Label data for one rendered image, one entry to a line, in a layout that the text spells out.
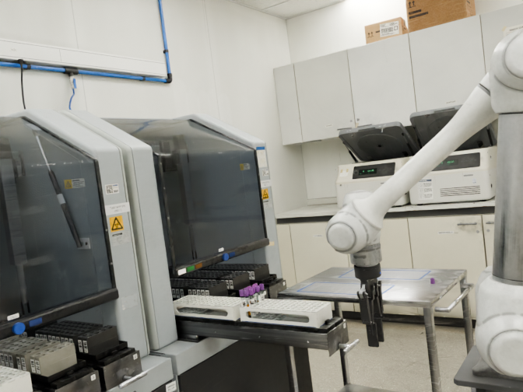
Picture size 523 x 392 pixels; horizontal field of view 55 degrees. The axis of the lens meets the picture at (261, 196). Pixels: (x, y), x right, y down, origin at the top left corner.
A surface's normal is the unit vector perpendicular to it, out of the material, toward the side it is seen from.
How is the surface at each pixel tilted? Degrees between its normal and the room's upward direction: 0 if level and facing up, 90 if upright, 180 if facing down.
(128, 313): 90
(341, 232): 96
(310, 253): 90
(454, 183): 90
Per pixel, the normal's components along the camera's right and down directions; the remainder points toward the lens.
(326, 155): -0.56, 0.11
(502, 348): -0.33, 0.23
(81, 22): 0.82, -0.07
